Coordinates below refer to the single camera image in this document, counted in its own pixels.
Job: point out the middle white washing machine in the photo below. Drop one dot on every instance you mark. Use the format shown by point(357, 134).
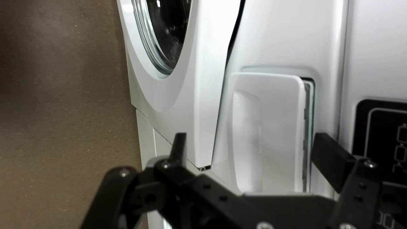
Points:
point(350, 54)

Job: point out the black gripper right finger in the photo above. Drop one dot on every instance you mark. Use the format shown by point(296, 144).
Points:
point(333, 161)

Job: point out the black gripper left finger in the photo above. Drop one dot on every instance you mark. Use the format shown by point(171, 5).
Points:
point(179, 148)

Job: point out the white detergent tray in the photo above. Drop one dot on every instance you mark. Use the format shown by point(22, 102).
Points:
point(260, 142)

